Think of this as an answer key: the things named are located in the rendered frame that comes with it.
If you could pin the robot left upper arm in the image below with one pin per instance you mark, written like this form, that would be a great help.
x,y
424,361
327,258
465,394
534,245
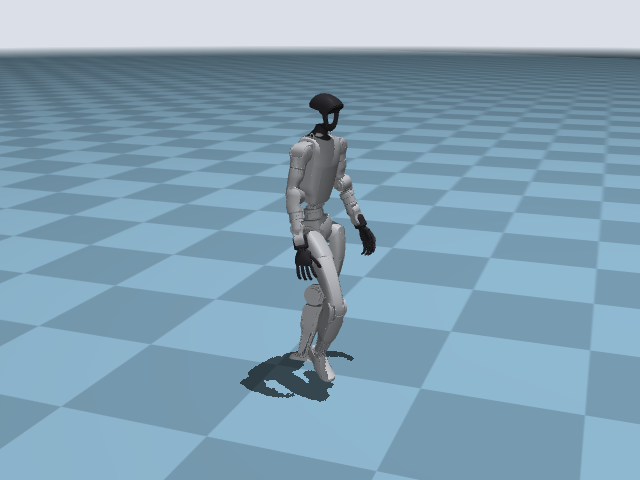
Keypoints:
x,y
342,181

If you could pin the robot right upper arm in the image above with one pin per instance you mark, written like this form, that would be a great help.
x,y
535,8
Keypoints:
x,y
300,154

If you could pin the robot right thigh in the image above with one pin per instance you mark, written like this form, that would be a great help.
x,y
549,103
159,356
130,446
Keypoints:
x,y
327,274

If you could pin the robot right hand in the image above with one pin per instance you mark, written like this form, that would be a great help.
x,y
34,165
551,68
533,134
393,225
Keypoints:
x,y
304,258

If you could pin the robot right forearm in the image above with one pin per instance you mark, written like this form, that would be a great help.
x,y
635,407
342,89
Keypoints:
x,y
295,211

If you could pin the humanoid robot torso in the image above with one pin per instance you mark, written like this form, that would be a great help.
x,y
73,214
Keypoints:
x,y
318,182

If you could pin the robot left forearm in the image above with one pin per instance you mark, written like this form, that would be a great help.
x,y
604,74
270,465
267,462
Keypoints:
x,y
351,205

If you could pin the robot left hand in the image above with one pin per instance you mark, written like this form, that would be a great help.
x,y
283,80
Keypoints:
x,y
366,236

